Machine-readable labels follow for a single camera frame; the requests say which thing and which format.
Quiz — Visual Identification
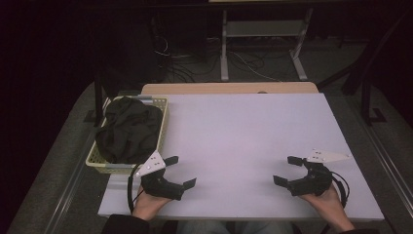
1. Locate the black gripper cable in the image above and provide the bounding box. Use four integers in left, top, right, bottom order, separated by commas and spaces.
127, 163, 146, 215
330, 171, 352, 210

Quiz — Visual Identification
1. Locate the person's right hand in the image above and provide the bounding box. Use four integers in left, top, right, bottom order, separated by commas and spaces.
298, 182, 356, 234

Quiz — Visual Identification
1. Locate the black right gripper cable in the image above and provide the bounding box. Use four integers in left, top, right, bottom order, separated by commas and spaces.
330, 171, 352, 210

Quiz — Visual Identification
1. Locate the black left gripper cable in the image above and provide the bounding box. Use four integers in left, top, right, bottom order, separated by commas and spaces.
127, 163, 146, 215

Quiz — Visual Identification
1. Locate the yellow plastic basket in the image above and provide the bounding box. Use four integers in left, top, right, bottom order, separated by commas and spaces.
85, 95, 169, 175

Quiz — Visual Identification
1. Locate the thin black stand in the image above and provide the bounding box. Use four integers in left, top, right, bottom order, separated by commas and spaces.
83, 71, 111, 128

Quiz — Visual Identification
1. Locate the white metal stand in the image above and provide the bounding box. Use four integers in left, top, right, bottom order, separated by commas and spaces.
219, 7, 314, 82

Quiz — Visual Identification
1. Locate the tangle of floor cables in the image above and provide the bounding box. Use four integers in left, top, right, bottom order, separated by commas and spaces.
150, 16, 282, 84

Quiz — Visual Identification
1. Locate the dark cloth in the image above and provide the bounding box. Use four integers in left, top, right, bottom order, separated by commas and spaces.
94, 96, 164, 165

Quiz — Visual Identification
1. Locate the large black metal frame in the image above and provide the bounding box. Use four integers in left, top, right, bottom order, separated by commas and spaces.
316, 6, 413, 127

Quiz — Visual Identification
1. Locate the person's left hand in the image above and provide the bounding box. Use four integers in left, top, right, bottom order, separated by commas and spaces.
131, 184, 173, 222

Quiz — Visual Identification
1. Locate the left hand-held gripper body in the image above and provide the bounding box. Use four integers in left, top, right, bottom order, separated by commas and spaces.
134, 149, 185, 201

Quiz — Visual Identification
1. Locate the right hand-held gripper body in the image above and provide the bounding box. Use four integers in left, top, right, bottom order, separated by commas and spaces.
287, 148, 351, 198

